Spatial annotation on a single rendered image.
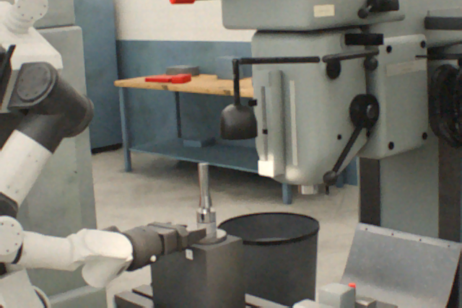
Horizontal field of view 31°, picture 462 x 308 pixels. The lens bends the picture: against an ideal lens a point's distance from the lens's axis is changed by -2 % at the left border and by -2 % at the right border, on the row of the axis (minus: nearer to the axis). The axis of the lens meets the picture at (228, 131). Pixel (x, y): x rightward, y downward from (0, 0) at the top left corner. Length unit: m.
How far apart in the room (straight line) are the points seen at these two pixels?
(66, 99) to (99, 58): 7.46
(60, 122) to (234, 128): 0.34
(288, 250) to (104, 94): 5.69
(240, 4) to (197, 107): 6.77
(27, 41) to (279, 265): 2.18
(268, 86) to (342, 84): 0.15
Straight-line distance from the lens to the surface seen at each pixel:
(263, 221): 4.11
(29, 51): 1.74
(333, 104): 1.68
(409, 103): 1.86
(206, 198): 2.00
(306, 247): 3.76
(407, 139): 1.86
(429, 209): 2.08
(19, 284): 1.96
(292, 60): 1.54
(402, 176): 2.11
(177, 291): 2.08
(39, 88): 1.61
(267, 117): 1.67
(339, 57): 1.56
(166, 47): 8.72
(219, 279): 2.00
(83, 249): 1.71
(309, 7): 1.58
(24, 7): 1.74
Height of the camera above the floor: 1.72
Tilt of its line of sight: 10 degrees down
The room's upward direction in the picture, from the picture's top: 3 degrees counter-clockwise
